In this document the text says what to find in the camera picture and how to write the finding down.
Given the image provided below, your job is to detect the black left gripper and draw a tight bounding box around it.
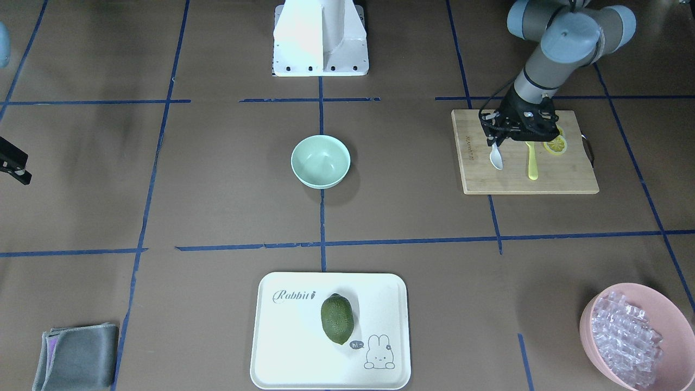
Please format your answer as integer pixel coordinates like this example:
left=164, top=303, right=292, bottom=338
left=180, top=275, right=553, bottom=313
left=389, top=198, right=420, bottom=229
left=478, top=87, right=559, bottom=146

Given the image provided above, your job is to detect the cream rabbit tray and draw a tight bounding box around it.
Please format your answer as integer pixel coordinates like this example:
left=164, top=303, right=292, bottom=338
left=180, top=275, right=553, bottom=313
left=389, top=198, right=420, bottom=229
left=250, top=272, right=412, bottom=390

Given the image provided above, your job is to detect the yellow plastic knife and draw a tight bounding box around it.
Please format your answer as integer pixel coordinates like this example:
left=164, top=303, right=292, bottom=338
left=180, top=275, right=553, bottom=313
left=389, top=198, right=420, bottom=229
left=525, top=141, right=539, bottom=181

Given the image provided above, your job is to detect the lower lemon slice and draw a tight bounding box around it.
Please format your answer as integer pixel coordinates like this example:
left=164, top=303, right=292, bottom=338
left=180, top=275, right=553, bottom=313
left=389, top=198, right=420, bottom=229
left=543, top=135, right=568, bottom=156

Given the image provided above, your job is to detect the clear ice cubes pile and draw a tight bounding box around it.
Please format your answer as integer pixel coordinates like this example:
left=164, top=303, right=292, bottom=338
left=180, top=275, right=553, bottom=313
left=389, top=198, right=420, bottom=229
left=590, top=291, right=664, bottom=389

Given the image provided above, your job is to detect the pink bowl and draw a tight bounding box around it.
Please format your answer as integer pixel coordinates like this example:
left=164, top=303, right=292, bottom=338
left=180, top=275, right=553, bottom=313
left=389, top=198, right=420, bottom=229
left=580, top=283, right=694, bottom=390

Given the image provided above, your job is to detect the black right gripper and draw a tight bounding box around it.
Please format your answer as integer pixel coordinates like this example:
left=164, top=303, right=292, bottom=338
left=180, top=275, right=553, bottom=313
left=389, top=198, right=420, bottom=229
left=0, top=137, right=32, bottom=185

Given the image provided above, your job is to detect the light green bowl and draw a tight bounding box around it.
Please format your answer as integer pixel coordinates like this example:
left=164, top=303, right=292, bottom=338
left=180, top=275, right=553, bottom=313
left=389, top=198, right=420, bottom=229
left=290, top=135, right=351, bottom=189

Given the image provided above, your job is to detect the white plastic spoon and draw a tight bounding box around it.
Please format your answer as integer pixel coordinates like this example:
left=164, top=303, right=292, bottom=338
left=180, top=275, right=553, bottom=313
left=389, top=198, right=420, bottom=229
left=489, top=141, right=504, bottom=171

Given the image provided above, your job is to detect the grey folded cloth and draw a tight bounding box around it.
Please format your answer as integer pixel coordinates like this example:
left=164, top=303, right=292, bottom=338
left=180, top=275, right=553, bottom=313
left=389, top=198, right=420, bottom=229
left=32, top=323, right=119, bottom=390

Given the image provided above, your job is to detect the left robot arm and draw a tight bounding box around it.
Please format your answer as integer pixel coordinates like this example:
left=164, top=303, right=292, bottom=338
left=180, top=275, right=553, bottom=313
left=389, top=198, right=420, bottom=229
left=478, top=1, right=636, bottom=147

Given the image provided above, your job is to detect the bamboo cutting board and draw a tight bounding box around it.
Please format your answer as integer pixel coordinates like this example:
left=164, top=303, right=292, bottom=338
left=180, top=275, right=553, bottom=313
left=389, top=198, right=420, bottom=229
left=450, top=109, right=600, bottom=194

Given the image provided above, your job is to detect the green avocado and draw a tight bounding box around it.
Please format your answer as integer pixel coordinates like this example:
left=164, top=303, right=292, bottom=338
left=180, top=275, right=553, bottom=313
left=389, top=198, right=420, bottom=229
left=320, top=293, right=355, bottom=345

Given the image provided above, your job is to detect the white camera pole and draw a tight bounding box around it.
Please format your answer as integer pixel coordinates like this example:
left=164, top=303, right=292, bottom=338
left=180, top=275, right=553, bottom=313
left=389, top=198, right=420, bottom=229
left=271, top=1, right=370, bottom=77

